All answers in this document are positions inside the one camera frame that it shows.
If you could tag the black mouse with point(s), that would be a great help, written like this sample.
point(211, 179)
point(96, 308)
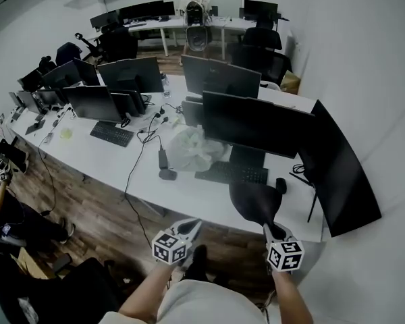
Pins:
point(281, 185)

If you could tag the person's white shirt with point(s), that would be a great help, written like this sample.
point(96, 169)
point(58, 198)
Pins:
point(206, 302)

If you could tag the person's right forearm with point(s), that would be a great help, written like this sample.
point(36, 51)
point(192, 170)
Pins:
point(292, 299)

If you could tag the grey mesh office chair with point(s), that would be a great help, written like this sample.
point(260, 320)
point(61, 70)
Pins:
point(198, 38)

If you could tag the clear water bottle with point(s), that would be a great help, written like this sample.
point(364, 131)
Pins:
point(164, 79)

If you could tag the person's leg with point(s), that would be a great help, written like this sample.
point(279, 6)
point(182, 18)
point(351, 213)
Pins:
point(197, 262)
point(222, 278)

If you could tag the cardboard box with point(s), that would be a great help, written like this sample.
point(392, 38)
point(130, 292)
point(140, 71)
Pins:
point(290, 83)

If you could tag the small black monitor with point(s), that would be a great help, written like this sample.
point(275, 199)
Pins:
point(192, 113)

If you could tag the clear plastic bag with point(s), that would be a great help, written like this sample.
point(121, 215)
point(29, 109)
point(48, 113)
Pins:
point(192, 148)

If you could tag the person's left leg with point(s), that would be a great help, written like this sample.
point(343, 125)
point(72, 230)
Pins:
point(197, 262)

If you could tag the black mouse pad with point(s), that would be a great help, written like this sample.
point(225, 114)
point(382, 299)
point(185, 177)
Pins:
point(256, 202)

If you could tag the person's right leg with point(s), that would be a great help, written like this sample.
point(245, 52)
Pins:
point(222, 278)

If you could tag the black keyboard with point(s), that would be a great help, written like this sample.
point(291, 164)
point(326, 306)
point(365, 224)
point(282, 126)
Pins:
point(111, 133)
point(229, 172)

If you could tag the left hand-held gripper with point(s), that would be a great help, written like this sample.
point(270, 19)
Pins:
point(170, 248)

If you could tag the wide black monitor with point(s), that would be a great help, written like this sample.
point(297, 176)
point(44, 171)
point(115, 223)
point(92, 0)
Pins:
point(256, 123)

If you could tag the curved black monitor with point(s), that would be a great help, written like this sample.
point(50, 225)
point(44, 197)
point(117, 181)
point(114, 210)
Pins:
point(341, 174)

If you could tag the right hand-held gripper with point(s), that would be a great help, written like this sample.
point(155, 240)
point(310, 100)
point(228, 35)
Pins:
point(287, 255)

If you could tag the person's left forearm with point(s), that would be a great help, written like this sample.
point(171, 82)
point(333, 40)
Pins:
point(145, 292)

